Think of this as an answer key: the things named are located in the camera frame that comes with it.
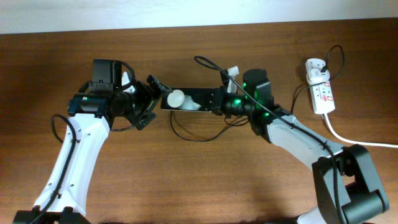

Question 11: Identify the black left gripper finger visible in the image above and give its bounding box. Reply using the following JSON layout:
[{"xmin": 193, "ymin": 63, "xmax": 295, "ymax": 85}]
[
  {"xmin": 147, "ymin": 75, "xmax": 173, "ymax": 99},
  {"xmin": 135, "ymin": 105, "xmax": 156, "ymax": 130}
]

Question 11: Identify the black charger cable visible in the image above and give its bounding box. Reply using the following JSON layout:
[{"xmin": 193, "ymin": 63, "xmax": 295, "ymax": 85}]
[{"xmin": 169, "ymin": 45, "xmax": 345, "ymax": 143}]

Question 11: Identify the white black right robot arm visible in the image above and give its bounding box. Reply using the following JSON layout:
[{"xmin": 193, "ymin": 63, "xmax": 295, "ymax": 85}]
[{"xmin": 209, "ymin": 69, "xmax": 390, "ymax": 224}]

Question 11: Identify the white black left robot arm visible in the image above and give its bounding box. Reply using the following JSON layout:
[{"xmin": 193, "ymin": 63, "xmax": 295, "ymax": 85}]
[{"xmin": 13, "ymin": 75, "xmax": 172, "ymax": 223}]

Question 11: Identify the white USB charger adapter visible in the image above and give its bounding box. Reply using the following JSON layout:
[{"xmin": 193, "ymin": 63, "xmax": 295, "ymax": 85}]
[{"xmin": 305, "ymin": 58, "xmax": 330, "ymax": 85}]

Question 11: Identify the white power strip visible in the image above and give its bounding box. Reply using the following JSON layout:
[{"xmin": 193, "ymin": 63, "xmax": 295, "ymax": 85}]
[{"xmin": 310, "ymin": 81, "xmax": 335, "ymax": 114}]

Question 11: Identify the white power strip cord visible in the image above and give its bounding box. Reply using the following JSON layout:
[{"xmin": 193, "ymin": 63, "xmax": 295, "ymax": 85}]
[{"xmin": 322, "ymin": 113, "xmax": 398, "ymax": 149}]

